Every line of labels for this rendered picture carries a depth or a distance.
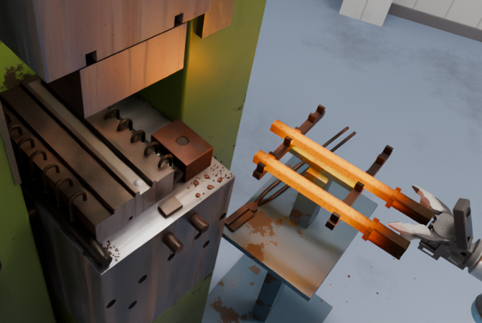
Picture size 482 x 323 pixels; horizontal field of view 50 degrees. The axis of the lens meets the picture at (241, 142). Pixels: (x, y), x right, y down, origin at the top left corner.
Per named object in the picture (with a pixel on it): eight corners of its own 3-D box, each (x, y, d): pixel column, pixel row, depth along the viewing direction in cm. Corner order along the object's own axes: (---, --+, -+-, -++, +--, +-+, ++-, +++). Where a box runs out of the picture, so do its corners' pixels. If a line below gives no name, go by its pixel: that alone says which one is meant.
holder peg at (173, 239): (183, 249, 111) (184, 242, 109) (174, 256, 110) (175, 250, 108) (171, 237, 113) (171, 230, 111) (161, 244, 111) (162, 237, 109)
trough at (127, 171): (156, 184, 106) (156, 179, 105) (135, 197, 103) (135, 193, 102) (40, 76, 122) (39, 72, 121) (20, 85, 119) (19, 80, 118)
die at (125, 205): (172, 192, 114) (174, 168, 108) (97, 244, 102) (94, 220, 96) (62, 90, 130) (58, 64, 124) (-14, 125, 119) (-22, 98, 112)
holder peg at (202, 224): (209, 229, 116) (210, 222, 114) (200, 235, 114) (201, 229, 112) (196, 217, 117) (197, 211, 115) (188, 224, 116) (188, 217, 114)
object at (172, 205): (166, 218, 109) (166, 215, 108) (157, 209, 110) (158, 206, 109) (182, 207, 111) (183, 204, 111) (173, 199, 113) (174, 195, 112)
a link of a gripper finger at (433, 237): (412, 242, 116) (449, 245, 117) (415, 239, 115) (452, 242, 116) (407, 225, 119) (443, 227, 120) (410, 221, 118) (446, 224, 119)
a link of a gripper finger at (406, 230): (384, 245, 119) (421, 248, 120) (393, 232, 115) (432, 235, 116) (381, 234, 121) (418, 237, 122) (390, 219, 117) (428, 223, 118)
